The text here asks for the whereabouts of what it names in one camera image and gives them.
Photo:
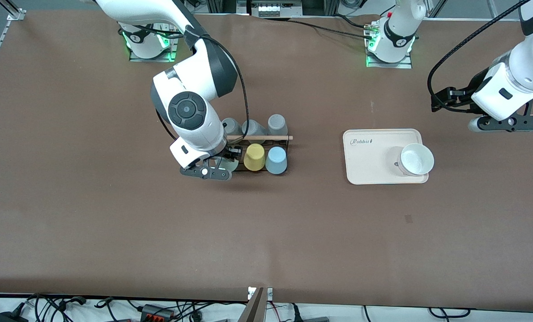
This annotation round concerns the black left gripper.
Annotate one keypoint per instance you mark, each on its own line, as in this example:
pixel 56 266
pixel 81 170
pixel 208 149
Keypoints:
pixel 467 95

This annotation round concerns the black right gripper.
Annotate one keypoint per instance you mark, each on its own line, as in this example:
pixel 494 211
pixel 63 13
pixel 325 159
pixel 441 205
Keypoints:
pixel 228 153

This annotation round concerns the mint green cup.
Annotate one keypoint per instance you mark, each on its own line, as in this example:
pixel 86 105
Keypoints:
pixel 231 165

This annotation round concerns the light blue cup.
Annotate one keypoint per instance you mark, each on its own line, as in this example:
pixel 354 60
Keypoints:
pixel 276 161

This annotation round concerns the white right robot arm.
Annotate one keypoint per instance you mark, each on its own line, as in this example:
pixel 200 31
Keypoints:
pixel 190 80

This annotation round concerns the yellow cup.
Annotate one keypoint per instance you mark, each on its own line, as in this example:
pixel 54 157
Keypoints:
pixel 254 157

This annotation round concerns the grey cup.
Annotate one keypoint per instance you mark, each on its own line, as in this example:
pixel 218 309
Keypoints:
pixel 232 126
pixel 253 128
pixel 277 124

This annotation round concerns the white bowl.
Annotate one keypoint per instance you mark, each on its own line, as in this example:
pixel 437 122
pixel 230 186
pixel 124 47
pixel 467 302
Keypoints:
pixel 416 159

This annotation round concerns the beige plastic tray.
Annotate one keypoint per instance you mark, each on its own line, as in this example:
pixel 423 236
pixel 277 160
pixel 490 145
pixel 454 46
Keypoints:
pixel 373 161

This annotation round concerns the white terminal block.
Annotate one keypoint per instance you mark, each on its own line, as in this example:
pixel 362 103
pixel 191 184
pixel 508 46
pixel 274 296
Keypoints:
pixel 270 10

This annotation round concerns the black power plug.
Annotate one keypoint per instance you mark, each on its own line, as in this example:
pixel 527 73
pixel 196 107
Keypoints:
pixel 296 313

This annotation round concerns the black orange connector block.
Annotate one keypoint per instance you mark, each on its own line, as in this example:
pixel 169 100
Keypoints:
pixel 156 311

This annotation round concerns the black power adapter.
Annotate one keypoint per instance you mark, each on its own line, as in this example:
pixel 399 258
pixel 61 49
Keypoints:
pixel 9 317

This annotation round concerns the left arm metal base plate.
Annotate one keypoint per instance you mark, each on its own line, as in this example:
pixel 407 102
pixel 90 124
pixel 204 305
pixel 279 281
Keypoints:
pixel 389 65

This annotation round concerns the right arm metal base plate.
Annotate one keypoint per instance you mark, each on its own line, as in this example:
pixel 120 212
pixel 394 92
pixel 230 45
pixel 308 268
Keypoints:
pixel 150 59

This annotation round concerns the white stand bracket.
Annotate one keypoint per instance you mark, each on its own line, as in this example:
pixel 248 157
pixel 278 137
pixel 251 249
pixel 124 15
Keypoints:
pixel 270 293

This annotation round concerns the aluminium frame structure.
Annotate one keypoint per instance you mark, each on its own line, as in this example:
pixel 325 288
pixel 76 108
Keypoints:
pixel 221 5

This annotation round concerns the grey camera stand post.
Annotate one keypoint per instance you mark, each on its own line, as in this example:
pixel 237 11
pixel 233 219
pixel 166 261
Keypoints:
pixel 255 308

